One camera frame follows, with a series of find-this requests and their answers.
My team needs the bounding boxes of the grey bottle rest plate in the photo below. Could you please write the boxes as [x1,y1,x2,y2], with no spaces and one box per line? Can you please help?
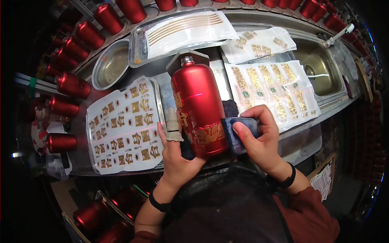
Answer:
[166,50,210,77]

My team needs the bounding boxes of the dark blue scraper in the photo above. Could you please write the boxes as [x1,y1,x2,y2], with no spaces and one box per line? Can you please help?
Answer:
[221,117,262,155]

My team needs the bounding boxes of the wooden board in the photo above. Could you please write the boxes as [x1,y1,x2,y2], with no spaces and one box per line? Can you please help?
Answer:
[355,59,374,103]

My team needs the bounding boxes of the person's right hand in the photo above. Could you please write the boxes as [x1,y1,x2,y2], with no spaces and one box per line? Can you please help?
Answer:
[232,105,290,176]

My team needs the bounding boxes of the row of plain red bottles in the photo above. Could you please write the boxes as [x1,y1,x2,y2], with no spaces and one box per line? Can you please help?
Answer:
[43,0,377,154]

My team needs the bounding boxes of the gold stripe decal sheet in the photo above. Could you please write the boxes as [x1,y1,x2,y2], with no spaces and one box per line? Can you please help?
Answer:
[145,11,239,60]

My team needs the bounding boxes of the printed paper sheets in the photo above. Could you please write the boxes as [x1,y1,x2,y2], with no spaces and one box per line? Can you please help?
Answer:
[309,163,332,201]

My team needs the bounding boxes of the white faucet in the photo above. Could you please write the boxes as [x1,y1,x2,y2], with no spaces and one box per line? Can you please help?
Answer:
[323,23,355,49]

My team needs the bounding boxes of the person's body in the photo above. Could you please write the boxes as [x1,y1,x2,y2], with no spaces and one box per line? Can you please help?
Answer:
[130,160,341,243]

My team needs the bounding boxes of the black wrist band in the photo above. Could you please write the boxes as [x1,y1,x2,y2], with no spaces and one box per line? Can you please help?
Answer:
[267,162,297,189]
[148,188,172,213]

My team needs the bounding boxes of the round steel bowl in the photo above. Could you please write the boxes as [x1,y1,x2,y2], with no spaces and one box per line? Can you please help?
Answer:
[91,39,131,91]

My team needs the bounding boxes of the clear plastic sheet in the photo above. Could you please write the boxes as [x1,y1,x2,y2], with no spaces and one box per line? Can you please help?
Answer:
[277,123,323,167]

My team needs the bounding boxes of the aluminium rail with green tape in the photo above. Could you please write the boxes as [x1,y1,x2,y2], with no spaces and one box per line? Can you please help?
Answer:
[13,72,59,95]

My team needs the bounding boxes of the carton of red bottles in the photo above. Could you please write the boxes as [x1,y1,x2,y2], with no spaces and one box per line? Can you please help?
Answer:
[62,185,150,243]

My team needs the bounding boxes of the red bottle with gold decal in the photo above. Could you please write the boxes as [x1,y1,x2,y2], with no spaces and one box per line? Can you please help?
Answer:
[170,56,230,159]

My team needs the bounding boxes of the crumpled plastic bag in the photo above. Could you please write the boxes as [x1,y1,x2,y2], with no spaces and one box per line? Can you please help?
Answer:
[45,148,73,181]

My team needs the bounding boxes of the dark sponge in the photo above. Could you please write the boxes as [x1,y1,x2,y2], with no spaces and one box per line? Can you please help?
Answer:
[221,99,239,119]

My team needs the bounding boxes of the person's left hand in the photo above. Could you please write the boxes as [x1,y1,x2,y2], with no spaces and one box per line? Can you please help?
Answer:
[156,108,207,190]

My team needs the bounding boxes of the gold character decal sheet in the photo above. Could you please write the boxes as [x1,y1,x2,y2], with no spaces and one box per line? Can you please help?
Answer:
[86,76,165,175]

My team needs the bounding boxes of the long gold label decal sheet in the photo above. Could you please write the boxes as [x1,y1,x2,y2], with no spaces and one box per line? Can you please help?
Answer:
[224,60,321,133]

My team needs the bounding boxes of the small gold label decal sheet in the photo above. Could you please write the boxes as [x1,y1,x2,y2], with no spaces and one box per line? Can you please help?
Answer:
[221,27,298,64]

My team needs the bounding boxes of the steel sink basin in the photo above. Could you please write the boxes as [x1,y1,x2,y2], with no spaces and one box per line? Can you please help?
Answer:
[288,33,347,98]

